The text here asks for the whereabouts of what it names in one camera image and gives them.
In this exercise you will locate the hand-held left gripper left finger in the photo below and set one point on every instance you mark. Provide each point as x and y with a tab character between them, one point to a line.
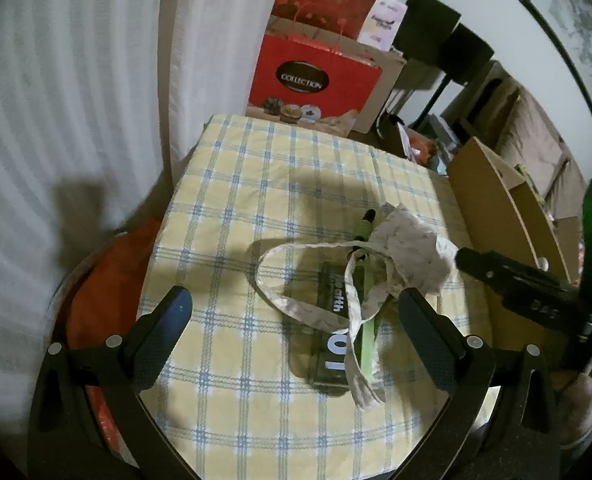
173	310

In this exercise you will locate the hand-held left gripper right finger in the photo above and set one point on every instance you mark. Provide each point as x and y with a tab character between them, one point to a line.
421	320

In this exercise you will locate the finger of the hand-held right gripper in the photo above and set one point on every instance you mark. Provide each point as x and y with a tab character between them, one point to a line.
481	262

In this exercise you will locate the green silver cleaning tool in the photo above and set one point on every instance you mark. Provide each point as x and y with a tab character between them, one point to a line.
368	332

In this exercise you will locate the white patterned cloth bag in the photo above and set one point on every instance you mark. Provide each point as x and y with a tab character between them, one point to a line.
411	245

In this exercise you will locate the person's right hand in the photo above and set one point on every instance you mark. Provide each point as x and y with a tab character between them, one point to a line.
583	400

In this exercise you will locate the orange cushion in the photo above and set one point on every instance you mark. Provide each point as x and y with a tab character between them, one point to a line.
111	280

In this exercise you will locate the open cardboard box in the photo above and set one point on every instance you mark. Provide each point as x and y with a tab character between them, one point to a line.
486	185

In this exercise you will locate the dark packet white letters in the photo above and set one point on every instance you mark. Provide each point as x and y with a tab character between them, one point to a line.
321	340

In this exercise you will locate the yellow checked tablecloth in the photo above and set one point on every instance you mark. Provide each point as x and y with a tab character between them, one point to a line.
236	200

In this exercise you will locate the large brown cardboard box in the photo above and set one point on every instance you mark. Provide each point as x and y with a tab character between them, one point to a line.
390	85

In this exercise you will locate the red Collection gift bag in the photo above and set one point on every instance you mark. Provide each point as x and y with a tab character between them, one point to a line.
348	80

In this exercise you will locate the white curtain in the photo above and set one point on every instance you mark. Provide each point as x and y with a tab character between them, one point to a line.
76	85

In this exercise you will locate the black framed picture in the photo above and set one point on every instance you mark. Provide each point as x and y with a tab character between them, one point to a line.
576	25

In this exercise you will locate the white pink small box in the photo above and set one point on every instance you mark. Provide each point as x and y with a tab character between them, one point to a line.
383	25

